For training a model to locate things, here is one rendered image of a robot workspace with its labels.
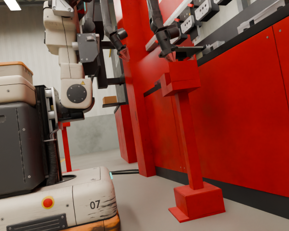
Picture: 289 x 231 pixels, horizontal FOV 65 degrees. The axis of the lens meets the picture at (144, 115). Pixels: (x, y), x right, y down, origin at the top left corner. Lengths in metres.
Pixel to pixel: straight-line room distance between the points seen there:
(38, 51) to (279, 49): 8.65
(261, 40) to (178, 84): 0.42
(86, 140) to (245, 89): 7.56
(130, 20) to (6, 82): 1.77
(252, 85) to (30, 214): 1.13
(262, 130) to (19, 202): 1.11
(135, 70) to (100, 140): 6.18
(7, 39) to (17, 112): 8.58
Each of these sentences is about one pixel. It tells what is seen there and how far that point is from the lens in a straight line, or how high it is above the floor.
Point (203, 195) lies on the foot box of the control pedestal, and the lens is 1.25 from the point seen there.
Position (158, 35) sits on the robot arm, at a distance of 1.29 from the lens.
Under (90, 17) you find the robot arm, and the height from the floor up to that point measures 1.29.
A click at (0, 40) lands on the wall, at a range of 9.71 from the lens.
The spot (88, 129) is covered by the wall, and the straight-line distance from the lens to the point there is 8.45.
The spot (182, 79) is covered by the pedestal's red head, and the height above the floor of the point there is 0.71.
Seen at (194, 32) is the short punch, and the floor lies 1.14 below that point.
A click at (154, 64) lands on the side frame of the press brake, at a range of 2.56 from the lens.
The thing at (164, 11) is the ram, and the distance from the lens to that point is 2.20.
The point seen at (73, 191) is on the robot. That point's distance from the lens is 1.07.
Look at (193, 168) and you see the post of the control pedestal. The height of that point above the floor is 0.23.
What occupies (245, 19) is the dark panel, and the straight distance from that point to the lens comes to 2.18.
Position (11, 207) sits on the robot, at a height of 0.25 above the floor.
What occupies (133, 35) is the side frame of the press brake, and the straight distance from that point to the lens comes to 2.60.
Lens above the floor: 0.47
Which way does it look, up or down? 4 degrees up
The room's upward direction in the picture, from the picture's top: 9 degrees counter-clockwise
